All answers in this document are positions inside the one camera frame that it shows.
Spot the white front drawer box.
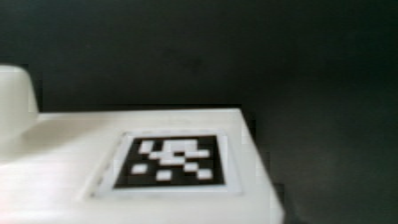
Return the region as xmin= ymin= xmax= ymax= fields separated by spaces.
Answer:
xmin=0 ymin=65 xmax=284 ymax=224

